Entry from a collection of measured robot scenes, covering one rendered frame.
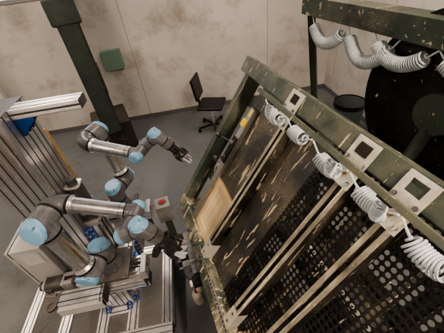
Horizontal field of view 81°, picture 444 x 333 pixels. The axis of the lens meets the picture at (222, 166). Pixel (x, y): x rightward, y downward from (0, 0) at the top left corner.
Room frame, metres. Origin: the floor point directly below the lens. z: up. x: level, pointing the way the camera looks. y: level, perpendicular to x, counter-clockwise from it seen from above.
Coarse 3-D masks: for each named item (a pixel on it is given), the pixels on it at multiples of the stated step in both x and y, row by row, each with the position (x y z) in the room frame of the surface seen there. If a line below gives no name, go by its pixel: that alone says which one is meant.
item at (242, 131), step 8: (248, 112) 1.49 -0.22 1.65; (256, 112) 1.46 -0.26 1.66; (248, 120) 1.44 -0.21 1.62; (240, 128) 1.46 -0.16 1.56; (248, 128) 1.44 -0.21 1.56; (240, 136) 1.43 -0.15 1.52; (232, 152) 1.41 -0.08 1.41; (224, 168) 1.39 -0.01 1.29; (216, 176) 1.38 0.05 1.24; (208, 184) 1.41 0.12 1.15; (208, 192) 1.36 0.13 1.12; (200, 200) 1.37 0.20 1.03; (200, 208) 1.34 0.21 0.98
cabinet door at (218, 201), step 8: (216, 184) 1.36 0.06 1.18; (224, 184) 1.31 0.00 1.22; (216, 192) 1.31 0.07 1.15; (224, 192) 1.24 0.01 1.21; (208, 200) 1.33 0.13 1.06; (216, 200) 1.26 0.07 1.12; (224, 200) 1.20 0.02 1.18; (232, 200) 1.15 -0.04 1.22; (208, 208) 1.28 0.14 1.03; (216, 208) 1.21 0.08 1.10; (224, 208) 1.15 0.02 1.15; (200, 216) 1.29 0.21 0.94; (208, 216) 1.23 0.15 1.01; (216, 216) 1.17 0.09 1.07; (200, 224) 1.24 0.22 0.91; (208, 224) 1.18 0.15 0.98; (216, 224) 1.12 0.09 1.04; (208, 232) 1.13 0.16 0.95
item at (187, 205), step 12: (180, 204) 1.55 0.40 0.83; (192, 204) 1.48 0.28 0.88; (192, 216) 1.33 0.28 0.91; (192, 228) 1.24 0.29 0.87; (192, 240) 1.16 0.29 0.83; (204, 276) 0.87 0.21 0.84; (216, 276) 0.83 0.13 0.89; (216, 288) 0.75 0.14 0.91; (216, 312) 0.63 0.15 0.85; (216, 324) 0.58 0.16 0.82
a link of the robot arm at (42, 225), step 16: (48, 208) 0.85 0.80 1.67; (32, 224) 0.76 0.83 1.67; (48, 224) 0.78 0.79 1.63; (32, 240) 0.73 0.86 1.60; (48, 240) 0.75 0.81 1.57; (64, 240) 0.79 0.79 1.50; (64, 256) 0.75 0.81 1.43; (80, 256) 0.78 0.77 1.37; (96, 256) 0.85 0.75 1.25; (80, 272) 0.74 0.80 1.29; (96, 272) 0.77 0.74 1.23
